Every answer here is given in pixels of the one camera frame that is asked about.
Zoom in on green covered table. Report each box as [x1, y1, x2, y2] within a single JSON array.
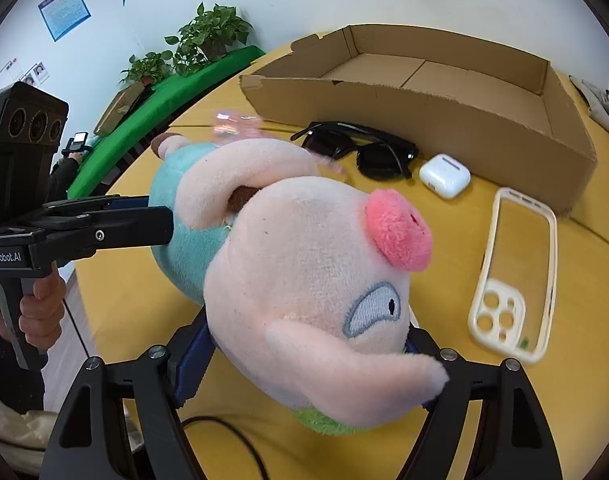
[[68, 46, 264, 198]]

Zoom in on pink pig plush toy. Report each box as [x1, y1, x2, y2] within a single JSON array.
[[149, 133, 449, 434]]

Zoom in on small potted green plant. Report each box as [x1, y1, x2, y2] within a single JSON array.
[[121, 50, 173, 84]]

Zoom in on grey folded cloth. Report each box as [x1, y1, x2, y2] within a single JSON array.
[[569, 76, 609, 131]]

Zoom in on brown cardboard package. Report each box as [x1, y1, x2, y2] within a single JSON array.
[[93, 81, 145, 136]]

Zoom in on person in black jacket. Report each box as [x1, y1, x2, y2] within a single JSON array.
[[45, 132, 92, 203]]

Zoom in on cream clear phone case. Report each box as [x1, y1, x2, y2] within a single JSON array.
[[468, 188, 558, 364]]

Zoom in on white earbuds case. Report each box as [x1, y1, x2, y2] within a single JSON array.
[[418, 154, 471, 200]]

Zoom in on pink transparent pen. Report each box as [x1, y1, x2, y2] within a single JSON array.
[[211, 109, 351, 181]]

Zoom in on operator left hand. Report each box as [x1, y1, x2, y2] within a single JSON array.
[[0, 266, 67, 350]]

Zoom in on black cable on table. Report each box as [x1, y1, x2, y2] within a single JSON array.
[[180, 415, 271, 480]]

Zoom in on blue framed wall poster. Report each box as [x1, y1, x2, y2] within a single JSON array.
[[38, 0, 91, 41]]

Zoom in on black sunglasses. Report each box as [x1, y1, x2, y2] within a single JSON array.
[[290, 122, 419, 181]]

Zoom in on large potted green plant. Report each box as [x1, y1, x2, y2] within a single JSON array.
[[164, 2, 252, 76]]

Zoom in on cardboard box tray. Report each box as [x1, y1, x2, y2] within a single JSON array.
[[240, 24, 597, 214]]

